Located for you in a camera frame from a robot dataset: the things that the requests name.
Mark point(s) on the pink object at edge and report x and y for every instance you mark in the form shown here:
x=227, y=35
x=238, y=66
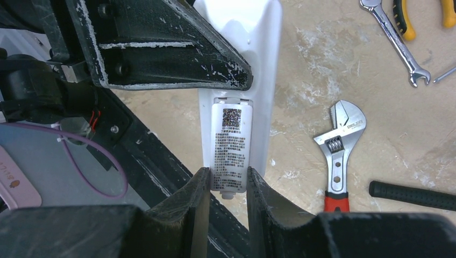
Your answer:
x=17, y=191

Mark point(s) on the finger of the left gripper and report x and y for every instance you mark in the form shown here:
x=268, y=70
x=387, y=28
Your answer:
x=151, y=45

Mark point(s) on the yellow handled screwdriver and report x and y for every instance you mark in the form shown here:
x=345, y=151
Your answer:
x=444, y=75

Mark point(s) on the yellow handled pliers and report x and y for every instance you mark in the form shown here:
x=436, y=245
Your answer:
x=409, y=14

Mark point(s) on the black handled hammer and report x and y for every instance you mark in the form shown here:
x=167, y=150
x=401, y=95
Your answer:
x=422, y=197

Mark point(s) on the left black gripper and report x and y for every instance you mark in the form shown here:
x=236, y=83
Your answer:
x=46, y=92

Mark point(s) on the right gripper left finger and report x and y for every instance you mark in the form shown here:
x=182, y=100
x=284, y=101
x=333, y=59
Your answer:
x=107, y=228

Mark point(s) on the silver combination wrench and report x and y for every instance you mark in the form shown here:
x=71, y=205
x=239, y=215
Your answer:
x=415, y=71

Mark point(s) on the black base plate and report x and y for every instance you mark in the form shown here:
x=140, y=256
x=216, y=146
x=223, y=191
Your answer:
x=155, y=173

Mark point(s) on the red adjustable wrench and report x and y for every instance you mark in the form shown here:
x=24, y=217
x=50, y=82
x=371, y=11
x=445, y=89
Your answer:
x=349, y=123

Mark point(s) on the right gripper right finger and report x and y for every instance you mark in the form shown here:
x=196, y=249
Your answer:
x=279, y=228

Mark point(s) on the white remote control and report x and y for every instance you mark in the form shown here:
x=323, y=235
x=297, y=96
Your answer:
x=253, y=29

